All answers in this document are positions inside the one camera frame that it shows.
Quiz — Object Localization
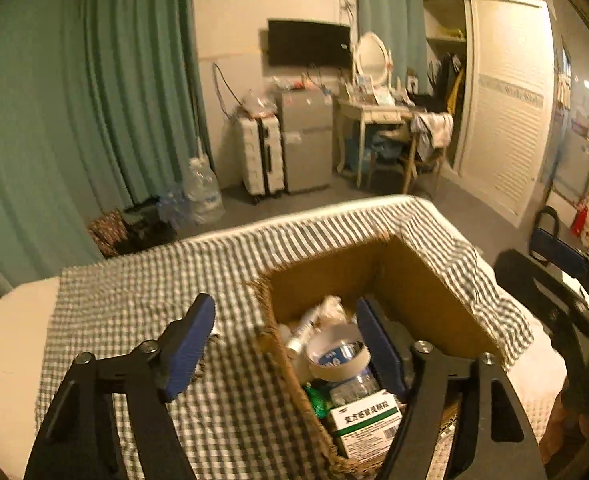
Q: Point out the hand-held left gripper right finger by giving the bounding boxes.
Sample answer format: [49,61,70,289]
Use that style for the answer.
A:
[355,296,548,480]

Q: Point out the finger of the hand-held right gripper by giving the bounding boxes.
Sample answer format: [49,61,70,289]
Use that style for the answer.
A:
[529,206,589,286]
[495,249,589,342]

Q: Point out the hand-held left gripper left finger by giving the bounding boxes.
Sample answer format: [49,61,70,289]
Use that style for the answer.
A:
[24,292,218,480]

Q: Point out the wide packing tape roll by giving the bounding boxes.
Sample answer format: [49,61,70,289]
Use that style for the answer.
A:
[307,324,372,384]

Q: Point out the brown woven storage box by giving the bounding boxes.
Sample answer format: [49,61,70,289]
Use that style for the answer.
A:
[247,232,506,477]

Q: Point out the green medicine box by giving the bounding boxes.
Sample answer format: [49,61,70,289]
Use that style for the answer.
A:
[329,389,406,462]

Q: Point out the person's right hand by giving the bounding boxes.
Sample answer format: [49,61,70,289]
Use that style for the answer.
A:
[541,375,584,467]

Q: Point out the red fire extinguisher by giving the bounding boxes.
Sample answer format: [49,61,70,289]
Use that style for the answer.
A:
[571,200,589,235]

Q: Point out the clear plastic water bottle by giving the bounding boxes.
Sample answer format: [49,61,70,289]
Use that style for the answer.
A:
[319,340,383,409]

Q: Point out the white labelled tube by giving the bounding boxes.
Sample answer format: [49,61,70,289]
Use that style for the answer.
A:
[286,305,326,356]

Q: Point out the green checked tablecloth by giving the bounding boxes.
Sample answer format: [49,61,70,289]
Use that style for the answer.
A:
[34,194,535,480]

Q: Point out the green packet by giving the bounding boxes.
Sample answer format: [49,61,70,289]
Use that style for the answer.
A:
[303,382,336,419]

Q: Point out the black bag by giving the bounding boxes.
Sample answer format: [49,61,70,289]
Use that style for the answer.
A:
[121,199,179,254]

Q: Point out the brown patterned bag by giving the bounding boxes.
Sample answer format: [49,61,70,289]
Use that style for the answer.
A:
[86,209,131,259]

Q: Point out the large clear water jug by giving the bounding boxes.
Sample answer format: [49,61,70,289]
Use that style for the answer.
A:
[183,157,226,225]

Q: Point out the white louvred wardrobe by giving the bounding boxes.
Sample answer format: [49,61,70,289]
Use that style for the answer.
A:
[421,0,556,227]

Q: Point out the wooden chair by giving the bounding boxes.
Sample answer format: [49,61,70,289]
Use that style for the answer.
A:
[369,112,456,194]

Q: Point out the white towel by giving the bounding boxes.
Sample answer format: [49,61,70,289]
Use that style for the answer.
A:
[411,112,455,149]

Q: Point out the white suitcase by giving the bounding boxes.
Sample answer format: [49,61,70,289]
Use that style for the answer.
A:
[238,115,286,204]

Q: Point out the hanging clothes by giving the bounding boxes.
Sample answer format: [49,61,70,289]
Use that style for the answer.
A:
[427,52,469,117]

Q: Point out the grey mini fridge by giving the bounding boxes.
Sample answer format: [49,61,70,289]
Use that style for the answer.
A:
[276,87,334,195]

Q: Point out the white dressing table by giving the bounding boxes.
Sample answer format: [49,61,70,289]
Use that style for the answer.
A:
[335,95,426,189]

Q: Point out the clear plastic bags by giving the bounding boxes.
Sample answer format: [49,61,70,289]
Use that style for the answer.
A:
[241,89,281,121]

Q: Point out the large green curtain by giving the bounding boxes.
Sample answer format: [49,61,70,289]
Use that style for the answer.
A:
[0,0,216,302]

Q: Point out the white oval vanity mirror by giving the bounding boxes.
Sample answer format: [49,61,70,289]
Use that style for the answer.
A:
[351,31,393,87]

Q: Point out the narrow green curtain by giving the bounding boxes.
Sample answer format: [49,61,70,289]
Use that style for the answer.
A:
[352,0,429,97]

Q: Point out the black cable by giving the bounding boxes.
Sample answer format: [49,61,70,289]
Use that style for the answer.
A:
[211,61,242,113]

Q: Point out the black wall television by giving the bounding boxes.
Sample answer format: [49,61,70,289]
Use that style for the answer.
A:
[267,19,352,67]

